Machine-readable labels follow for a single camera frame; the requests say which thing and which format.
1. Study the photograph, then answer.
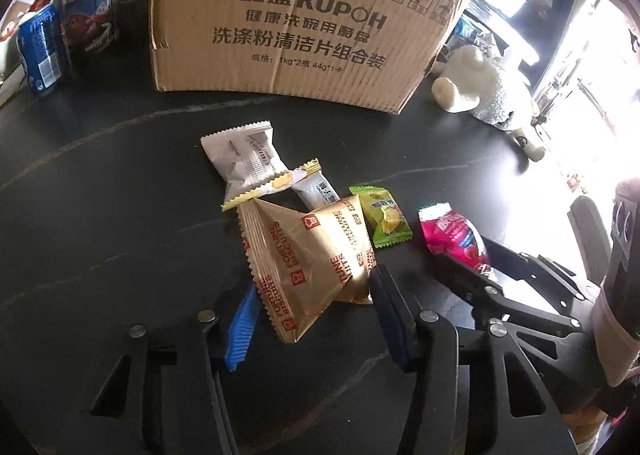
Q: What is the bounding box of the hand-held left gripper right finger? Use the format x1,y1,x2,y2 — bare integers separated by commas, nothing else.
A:
369,264,566,455

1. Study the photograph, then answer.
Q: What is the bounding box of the small green snack packet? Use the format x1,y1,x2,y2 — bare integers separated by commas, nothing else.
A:
348,184,413,248

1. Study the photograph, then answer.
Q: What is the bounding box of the gold snack packet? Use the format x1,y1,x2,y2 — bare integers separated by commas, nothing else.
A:
236,195,376,345

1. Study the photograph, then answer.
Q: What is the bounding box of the blue packet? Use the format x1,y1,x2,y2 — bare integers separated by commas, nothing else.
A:
452,18,481,43

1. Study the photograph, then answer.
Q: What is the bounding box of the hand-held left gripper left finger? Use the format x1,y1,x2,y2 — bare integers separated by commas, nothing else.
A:
65,275,262,455

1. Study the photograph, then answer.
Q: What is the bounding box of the blue red snack box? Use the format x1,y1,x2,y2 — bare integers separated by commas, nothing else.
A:
60,0,123,71

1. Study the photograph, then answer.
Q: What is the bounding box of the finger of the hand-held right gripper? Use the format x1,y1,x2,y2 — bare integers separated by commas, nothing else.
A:
479,236,598,306
434,251,583,333

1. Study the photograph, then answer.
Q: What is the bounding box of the blue cookie roll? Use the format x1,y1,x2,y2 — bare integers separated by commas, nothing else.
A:
16,2,68,96

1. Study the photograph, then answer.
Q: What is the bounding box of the white sheep plush tissue holder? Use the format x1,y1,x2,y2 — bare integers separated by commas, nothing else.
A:
431,44,547,163

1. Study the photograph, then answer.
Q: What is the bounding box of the small white yellow snack packet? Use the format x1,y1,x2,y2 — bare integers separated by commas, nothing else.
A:
291,158,342,210

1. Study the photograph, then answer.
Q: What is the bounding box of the white silver snack packet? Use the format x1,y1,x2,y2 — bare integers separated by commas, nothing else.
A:
201,120,295,212

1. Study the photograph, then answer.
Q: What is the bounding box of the pink snack packet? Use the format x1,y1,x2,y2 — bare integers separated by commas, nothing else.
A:
419,202,496,281

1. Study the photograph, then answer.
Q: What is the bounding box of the printed cardboard box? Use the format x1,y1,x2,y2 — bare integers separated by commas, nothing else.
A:
149,0,473,116

